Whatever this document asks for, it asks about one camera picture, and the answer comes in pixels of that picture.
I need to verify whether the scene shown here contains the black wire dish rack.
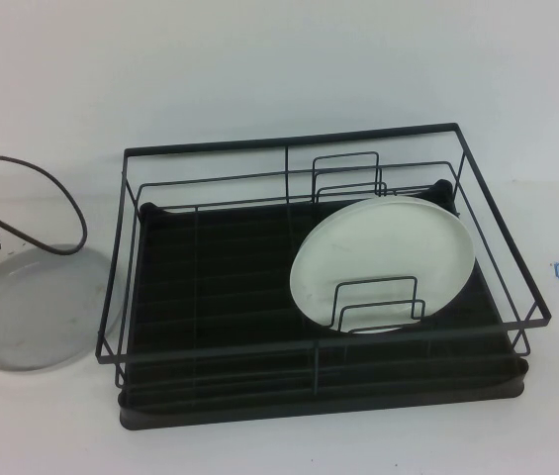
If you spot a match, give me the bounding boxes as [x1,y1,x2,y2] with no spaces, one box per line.
[94,122,553,390]

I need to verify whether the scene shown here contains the white round plate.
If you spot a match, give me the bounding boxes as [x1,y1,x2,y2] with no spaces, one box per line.
[289,196,478,336]

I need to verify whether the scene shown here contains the grey round plate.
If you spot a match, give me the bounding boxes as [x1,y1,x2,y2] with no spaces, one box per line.
[0,242,121,373]

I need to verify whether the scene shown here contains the black plastic drip tray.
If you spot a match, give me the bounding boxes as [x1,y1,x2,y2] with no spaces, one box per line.
[118,180,530,445]

